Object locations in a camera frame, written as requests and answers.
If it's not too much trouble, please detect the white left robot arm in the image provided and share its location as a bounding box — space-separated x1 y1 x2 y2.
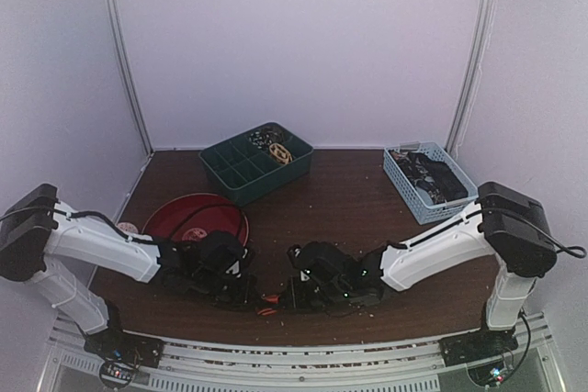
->
1 184 260 359

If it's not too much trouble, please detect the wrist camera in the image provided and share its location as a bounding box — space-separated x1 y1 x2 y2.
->
225 248 255 278
287 244 309 283

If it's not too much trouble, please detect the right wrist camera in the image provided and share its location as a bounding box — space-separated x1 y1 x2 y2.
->
287 244 309 283

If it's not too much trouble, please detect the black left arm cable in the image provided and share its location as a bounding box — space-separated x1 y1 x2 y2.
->
169 202 247 251

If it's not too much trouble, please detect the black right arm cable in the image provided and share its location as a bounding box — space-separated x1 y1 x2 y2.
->
477 207 587 261

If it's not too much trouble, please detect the aluminium frame post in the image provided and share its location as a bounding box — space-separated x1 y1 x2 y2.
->
105 0 154 156
446 0 496 158

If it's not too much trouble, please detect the orange navy striped tie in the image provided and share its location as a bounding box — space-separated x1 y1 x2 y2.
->
255 294 280 317

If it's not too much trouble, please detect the light blue perforated basket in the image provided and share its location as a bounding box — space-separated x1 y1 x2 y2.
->
383 142 478 225

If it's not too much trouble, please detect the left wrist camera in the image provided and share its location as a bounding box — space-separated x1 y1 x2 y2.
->
225 248 255 278

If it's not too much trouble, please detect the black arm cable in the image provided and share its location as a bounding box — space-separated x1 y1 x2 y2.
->
169 202 247 251
477 207 587 261

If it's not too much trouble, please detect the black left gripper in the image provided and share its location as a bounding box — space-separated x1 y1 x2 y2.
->
193 268 263 310

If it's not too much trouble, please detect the right aluminium frame post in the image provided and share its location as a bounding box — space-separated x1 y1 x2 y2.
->
446 0 496 158

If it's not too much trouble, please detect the plain black tie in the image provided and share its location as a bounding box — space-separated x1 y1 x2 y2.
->
409 152 469 202

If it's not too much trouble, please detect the tan patterned rolled tie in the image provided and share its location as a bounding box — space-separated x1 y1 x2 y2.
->
268 142 293 165

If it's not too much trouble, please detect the black white rolled tie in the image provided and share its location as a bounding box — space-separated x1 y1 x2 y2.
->
247 126 284 151

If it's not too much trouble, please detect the red round tray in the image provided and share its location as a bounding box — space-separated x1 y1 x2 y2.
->
142 193 250 245

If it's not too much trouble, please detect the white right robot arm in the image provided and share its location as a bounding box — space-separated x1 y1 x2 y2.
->
277 182 557 357

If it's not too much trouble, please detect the left aluminium frame post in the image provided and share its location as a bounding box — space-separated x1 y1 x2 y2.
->
105 0 154 156

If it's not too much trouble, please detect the dark green divided organizer box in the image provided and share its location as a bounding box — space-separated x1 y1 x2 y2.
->
199 122 313 207

